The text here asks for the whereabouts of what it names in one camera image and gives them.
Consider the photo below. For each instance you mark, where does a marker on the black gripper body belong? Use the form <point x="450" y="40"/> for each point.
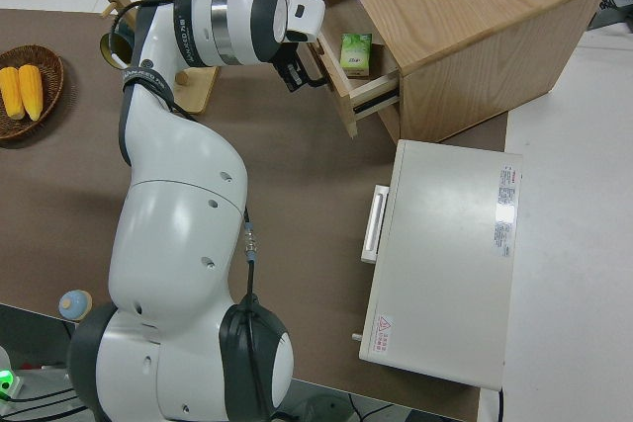
<point x="293" y="57"/>

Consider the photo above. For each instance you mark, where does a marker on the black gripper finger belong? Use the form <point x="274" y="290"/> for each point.
<point x="310" y="68"/>
<point x="295" y="80"/>

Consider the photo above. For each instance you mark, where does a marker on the light wooden drawer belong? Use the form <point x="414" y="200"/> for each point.
<point x="341" y="81"/>

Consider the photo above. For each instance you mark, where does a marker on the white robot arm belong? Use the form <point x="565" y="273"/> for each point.
<point x="173" y="254"/>

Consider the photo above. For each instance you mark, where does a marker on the green tissue pack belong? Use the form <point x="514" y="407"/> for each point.
<point x="356" y="54"/>

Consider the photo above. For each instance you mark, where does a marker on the wooden mug rack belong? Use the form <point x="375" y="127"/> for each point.
<point x="195" y="93"/>

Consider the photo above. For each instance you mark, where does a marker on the brown table mat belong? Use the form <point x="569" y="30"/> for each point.
<point x="306" y="185"/>

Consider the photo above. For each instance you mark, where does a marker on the light wooden cabinet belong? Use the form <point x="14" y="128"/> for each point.
<point x="470" y="22"/>

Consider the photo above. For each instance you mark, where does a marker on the dark blue mug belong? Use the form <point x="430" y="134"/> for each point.
<point x="115" y="44"/>

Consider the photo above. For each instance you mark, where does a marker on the white box appliance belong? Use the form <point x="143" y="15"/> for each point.
<point x="445" y="264"/>

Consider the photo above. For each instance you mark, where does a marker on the brown wicker basket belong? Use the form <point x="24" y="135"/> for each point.
<point x="49" y="96"/>

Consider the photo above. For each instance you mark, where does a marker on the blue round button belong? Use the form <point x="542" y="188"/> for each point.
<point x="75" y="304"/>

